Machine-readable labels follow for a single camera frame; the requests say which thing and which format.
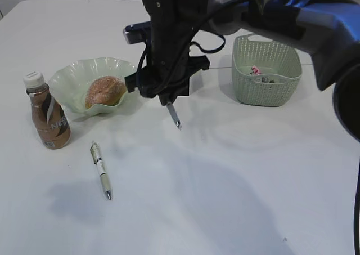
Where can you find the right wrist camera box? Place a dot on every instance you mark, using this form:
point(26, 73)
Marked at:
point(137, 33)

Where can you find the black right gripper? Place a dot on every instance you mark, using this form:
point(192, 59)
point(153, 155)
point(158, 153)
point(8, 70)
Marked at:
point(165, 62)

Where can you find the green wavy glass plate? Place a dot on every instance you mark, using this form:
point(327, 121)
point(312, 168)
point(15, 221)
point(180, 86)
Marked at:
point(70, 85)

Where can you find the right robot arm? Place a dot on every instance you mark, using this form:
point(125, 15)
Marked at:
point(328, 30)

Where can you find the grey grip pen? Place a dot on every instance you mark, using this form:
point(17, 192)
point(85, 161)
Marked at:
point(174, 115)

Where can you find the brown coffee drink bottle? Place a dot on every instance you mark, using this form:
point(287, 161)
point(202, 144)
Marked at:
point(48, 116)

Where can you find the pink paper ball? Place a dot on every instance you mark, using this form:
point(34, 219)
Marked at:
point(255, 70)

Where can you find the black mesh pen holder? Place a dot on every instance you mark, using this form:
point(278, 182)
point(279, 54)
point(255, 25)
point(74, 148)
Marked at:
point(184, 88)

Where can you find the green plastic woven basket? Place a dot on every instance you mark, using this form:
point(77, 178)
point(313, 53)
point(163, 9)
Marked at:
point(275, 60)

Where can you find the sugared bread bun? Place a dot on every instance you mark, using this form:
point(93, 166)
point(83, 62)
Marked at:
point(106, 90)

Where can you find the beige retractable pen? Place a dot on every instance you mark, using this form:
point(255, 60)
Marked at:
point(100, 165)

